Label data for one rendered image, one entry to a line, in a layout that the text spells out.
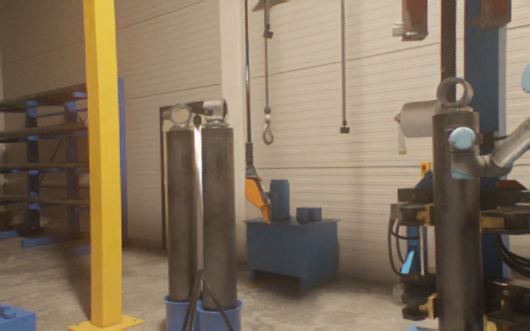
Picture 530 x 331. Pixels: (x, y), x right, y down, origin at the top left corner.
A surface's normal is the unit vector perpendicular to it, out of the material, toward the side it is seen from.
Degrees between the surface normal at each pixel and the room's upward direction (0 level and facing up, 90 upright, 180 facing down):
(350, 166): 90
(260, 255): 90
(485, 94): 90
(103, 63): 90
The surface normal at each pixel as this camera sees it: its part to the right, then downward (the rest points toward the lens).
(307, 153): -0.63, 0.02
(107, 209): 0.78, -0.01
